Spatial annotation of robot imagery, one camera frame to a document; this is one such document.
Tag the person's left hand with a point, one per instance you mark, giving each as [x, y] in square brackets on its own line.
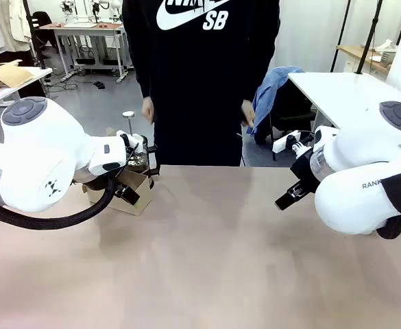
[248, 113]

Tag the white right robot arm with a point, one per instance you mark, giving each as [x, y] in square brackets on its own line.
[364, 150]

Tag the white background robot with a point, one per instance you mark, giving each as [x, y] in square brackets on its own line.
[97, 8]

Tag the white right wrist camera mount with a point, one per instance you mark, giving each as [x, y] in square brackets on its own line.
[299, 146]

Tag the person's right forearm black sleeve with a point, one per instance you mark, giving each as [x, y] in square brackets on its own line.
[142, 75]

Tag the person's left forearm black sleeve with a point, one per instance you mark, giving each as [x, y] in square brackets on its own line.
[263, 75]

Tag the small white table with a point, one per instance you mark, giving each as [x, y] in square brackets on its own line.
[32, 79]

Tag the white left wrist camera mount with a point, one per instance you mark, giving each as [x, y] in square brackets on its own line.
[135, 138]

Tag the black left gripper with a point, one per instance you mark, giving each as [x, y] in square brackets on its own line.
[123, 169]

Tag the white power strip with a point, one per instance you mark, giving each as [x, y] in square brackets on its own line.
[280, 144]

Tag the person's right hand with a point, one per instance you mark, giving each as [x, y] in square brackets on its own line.
[148, 109]

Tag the blue cloth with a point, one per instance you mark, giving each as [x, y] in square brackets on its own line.
[267, 96]

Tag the large brown cardboard sheet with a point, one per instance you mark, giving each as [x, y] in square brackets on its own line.
[10, 73]

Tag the person in black hoodie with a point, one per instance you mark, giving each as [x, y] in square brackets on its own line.
[200, 85]

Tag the small black floor object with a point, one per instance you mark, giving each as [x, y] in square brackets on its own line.
[99, 85]

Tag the grey leg workbench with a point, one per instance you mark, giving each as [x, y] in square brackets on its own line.
[90, 37]

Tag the black office chair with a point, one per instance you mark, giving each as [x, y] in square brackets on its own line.
[291, 109]

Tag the large white table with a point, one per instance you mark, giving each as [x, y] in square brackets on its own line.
[340, 92]

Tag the black tripod pole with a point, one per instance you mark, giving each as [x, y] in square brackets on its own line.
[340, 34]
[34, 34]
[368, 37]

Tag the cream coat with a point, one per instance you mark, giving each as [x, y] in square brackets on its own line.
[18, 20]

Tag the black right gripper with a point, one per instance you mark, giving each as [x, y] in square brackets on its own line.
[304, 171]

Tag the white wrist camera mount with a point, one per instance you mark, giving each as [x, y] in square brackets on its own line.
[135, 138]
[299, 146]

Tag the white items on shelf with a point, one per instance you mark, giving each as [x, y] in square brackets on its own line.
[385, 51]

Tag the wooden shelf board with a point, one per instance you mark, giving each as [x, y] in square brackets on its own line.
[361, 55]

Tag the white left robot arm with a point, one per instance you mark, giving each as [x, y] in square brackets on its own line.
[32, 154]

